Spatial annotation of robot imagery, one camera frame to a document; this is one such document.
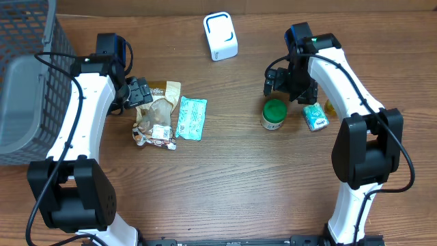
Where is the brown snack bag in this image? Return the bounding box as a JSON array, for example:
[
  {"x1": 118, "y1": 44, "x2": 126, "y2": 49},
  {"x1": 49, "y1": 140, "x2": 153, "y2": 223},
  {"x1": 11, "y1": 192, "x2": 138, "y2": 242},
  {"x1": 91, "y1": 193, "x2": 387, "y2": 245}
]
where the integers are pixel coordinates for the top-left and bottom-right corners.
[{"x1": 132, "y1": 81, "x2": 181, "y2": 150}]

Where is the green lid jar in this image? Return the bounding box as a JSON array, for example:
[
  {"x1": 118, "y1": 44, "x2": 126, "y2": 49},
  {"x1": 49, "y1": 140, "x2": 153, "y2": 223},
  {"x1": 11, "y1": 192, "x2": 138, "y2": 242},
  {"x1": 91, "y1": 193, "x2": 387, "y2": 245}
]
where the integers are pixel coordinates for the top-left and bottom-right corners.
[{"x1": 260, "y1": 99, "x2": 287, "y2": 131}]

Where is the yellow liquid bottle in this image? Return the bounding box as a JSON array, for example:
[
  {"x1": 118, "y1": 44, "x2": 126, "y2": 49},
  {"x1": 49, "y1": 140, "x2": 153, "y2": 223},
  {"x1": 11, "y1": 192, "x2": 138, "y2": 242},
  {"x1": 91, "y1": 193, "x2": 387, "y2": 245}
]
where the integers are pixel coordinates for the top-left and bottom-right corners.
[{"x1": 324, "y1": 100, "x2": 337, "y2": 116}]

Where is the small teal tissue pack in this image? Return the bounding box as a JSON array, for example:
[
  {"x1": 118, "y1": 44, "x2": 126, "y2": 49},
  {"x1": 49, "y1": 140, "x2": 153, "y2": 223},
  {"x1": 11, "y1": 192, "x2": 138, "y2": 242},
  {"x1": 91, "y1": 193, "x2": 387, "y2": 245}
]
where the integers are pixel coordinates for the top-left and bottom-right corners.
[{"x1": 302, "y1": 102, "x2": 329, "y2": 131}]

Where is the teal wet wipes pack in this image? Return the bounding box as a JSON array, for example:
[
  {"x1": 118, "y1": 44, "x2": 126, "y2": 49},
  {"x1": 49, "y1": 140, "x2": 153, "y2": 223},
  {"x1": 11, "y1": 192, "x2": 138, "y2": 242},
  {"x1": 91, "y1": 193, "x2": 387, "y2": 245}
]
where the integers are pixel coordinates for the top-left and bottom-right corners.
[{"x1": 175, "y1": 96, "x2": 208, "y2": 141}]

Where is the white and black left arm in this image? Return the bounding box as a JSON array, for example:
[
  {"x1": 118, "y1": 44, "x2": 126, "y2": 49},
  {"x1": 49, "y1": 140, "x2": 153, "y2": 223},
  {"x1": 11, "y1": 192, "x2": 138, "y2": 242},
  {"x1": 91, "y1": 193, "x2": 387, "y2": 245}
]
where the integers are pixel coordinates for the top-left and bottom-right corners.
[{"x1": 25, "y1": 51, "x2": 152, "y2": 245}]

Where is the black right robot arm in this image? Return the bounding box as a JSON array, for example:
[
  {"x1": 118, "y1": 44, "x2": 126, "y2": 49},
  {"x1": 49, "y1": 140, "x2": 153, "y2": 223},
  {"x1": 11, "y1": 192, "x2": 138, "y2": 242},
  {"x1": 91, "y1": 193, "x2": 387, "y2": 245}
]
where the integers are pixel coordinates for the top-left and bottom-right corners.
[{"x1": 264, "y1": 28, "x2": 407, "y2": 245}]

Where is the white barcode scanner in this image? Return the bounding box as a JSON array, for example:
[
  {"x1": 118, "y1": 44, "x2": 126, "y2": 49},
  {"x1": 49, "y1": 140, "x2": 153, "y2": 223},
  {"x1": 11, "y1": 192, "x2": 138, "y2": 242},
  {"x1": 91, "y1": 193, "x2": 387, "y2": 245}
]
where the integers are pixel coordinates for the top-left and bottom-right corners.
[{"x1": 203, "y1": 12, "x2": 238, "y2": 62}]

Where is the grey plastic mesh basket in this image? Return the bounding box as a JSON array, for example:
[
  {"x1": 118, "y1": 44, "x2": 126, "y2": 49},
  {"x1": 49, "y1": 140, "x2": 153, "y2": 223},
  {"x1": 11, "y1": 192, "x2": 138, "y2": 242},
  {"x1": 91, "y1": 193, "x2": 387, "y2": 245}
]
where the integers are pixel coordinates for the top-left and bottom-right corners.
[{"x1": 1, "y1": 0, "x2": 76, "y2": 166}]

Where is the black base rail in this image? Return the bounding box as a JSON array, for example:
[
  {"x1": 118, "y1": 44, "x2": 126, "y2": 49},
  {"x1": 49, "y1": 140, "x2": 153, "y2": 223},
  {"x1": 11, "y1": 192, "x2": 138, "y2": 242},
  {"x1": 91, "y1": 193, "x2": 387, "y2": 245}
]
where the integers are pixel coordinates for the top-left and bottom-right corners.
[{"x1": 139, "y1": 235, "x2": 335, "y2": 246}]

